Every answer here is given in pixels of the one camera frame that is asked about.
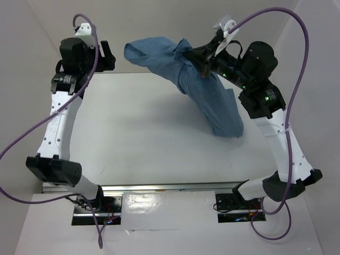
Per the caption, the blue pillowcase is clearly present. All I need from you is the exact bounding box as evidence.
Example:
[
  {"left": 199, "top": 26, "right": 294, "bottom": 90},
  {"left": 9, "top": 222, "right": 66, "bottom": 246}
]
[{"left": 123, "top": 37, "right": 244, "bottom": 138}]

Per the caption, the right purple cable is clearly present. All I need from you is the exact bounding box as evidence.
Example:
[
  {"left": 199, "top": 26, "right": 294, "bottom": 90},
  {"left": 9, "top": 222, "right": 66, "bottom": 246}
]
[{"left": 228, "top": 7, "right": 305, "bottom": 241}]

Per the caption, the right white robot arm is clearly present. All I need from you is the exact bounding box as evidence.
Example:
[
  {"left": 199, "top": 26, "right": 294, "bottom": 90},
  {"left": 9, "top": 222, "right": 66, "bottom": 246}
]
[{"left": 184, "top": 41, "right": 322, "bottom": 208}]

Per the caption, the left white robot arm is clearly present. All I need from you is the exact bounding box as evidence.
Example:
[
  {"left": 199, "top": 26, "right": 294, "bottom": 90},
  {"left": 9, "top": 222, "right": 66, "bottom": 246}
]
[{"left": 25, "top": 37, "right": 116, "bottom": 212}]

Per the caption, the aluminium rail front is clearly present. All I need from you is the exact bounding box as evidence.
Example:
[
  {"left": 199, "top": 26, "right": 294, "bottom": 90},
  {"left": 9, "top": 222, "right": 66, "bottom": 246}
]
[{"left": 41, "top": 181, "right": 250, "bottom": 194}]

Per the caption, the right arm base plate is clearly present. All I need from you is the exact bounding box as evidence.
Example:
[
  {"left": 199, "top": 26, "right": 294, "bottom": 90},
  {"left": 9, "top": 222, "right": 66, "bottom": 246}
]
[{"left": 212, "top": 193, "right": 260, "bottom": 213}]

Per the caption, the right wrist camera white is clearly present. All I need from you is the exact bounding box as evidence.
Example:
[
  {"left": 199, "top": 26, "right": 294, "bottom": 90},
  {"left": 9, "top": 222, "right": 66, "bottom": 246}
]
[{"left": 213, "top": 15, "right": 239, "bottom": 56}]

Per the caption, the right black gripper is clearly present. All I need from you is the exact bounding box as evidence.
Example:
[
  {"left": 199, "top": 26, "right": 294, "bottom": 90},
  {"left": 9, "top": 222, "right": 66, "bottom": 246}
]
[{"left": 183, "top": 35, "right": 252, "bottom": 90}]

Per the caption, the purple cable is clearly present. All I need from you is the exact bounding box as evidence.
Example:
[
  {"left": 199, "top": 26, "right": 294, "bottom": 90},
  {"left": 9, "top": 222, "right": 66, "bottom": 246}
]
[
  {"left": 0, "top": 13, "right": 117, "bottom": 249},
  {"left": 228, "top": 7, "right": 305, "bottom": 241}
]

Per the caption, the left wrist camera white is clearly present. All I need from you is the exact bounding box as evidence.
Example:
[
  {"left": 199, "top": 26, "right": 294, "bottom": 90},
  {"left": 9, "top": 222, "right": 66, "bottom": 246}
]
[{"left": 75, "top": 23, "right": 95, "bottom": 49}]

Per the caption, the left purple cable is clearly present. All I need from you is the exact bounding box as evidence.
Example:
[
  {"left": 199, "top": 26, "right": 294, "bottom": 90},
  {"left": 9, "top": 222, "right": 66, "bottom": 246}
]
[{"left": 0, "top": 13, "right": 117, "bottom": 249}]

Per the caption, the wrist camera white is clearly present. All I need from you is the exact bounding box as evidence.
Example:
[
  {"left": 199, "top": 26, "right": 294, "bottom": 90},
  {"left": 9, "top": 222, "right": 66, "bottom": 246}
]
[
  {"left": 75, "top": 23, "right": 95, "bottom": 49},
  {"left": 213, "top": 15, "right": 239, "bottom": 56}
]

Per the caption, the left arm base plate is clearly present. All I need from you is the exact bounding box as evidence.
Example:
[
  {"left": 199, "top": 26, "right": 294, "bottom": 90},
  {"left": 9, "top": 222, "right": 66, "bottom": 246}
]
[{"left": 74, "top": 195, "right": 122, "bottom": 215}]

